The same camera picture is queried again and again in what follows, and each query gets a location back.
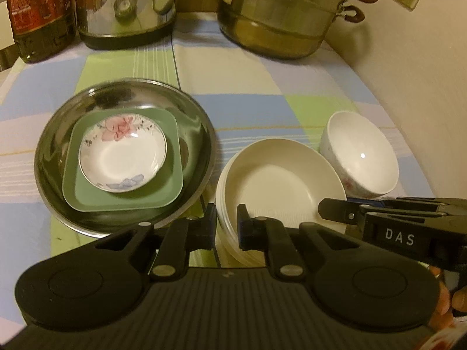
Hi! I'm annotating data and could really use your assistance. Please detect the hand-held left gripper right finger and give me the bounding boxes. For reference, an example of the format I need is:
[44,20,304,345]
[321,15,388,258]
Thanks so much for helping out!
[236,204,363,281]

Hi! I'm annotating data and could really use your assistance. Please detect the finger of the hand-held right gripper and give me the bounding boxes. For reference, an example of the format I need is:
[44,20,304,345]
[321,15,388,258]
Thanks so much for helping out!
[346,197,467,214]
[318,197,365,227]

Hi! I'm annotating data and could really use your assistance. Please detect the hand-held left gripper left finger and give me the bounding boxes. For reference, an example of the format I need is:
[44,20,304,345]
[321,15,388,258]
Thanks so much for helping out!
[94,203,218,281]

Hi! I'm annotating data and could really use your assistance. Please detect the white ceramic bowl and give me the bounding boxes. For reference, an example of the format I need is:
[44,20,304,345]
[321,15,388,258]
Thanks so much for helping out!
[320,111,399,200]

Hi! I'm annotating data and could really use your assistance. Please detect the cream plastic bowl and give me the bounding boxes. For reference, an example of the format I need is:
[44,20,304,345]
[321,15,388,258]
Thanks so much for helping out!
[215,137,348,267]

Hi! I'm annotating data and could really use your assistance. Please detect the green square plate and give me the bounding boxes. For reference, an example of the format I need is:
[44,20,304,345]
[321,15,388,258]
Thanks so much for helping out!
[62,108,184,212]

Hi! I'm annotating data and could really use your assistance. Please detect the white floral saucer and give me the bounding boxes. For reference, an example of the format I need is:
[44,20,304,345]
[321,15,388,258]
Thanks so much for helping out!
[78,114,168,193]

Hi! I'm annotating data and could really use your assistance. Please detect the shallow stainless steel plate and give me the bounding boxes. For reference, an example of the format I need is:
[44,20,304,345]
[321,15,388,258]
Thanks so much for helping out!
[34,78,216,237]

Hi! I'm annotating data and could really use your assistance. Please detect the person's right hand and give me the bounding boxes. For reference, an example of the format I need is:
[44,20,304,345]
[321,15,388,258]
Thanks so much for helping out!
[431,267,467,316]

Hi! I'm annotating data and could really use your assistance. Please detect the checked pastel tablecloth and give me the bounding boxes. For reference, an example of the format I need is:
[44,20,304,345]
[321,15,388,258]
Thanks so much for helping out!
[0,11,444,330]

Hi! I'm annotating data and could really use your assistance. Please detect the stainless steel steamer pot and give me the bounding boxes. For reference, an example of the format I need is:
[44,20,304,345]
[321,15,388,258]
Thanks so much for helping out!
[215,0,376,61]

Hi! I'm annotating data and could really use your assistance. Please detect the stainless steel kettle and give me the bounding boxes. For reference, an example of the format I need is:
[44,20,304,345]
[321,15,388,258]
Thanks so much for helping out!
[76,0,192,50]

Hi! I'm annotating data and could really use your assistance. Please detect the cooking oil bottle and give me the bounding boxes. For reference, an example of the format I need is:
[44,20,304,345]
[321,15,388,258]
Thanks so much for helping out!
[4,0,77,63]

